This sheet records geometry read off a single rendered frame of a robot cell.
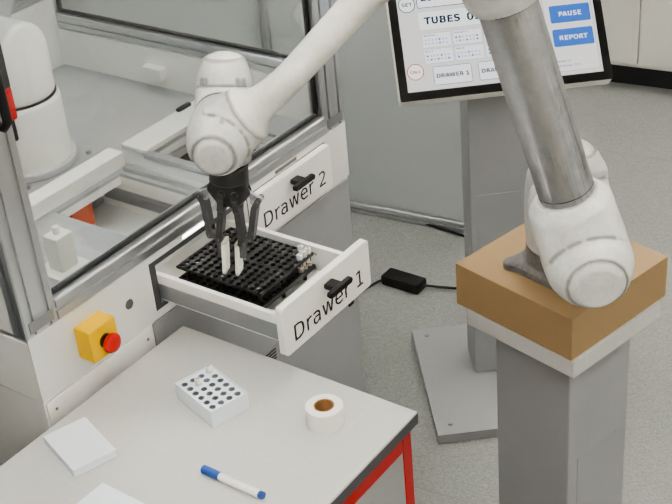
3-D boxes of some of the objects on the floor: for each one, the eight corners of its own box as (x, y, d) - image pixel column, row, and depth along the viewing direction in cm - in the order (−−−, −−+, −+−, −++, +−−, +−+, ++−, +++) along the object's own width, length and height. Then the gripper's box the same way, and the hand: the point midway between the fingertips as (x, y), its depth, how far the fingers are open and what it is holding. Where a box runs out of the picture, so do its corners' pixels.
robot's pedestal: (649, 568, 296) (668, 301, 256) (568, 640, 280) (574, 367, 240) (550, 507, 316) (553, 250, 276) (469, 571, 300) (460, 308, 260)
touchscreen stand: (602, 424, 341) (615, 79, 288) (438, 444, 340) (421, 100, 287) (558, 321, 384) (562, 3, 331) (412, 338, 382) (393, 22, 329)
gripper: (272, 157, 236) (275, 266, 248) (196, 149, 239) (202, 257, 251) (261, 174, 230) (264, 285, 242) (183, 165, 233) (190, 276, 245)
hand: (232, 256), depth 245 cm, fingers closed
